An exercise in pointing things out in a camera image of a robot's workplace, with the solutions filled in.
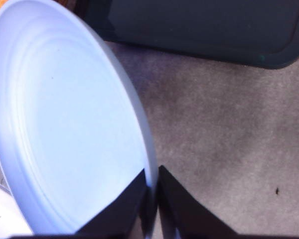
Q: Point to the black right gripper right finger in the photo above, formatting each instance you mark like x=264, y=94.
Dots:
x=184, y=214

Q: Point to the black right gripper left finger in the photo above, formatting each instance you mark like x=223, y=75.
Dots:
x=119, y=211

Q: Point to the blue round plate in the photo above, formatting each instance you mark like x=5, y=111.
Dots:
x=64, y=112

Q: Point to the black rectangular tray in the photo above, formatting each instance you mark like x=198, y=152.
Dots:
x=201, y=25

